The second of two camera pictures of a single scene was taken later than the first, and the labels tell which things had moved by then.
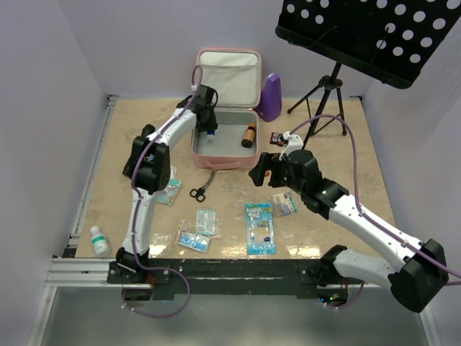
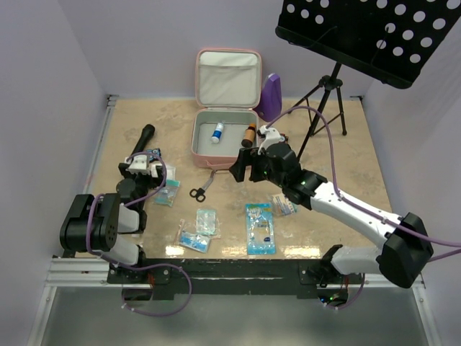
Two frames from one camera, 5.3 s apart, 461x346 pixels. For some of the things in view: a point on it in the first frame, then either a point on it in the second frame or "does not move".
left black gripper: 212,125 to 153,182
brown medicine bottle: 249,135 does not move
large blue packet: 260,225 does not move
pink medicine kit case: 236,73 does not move
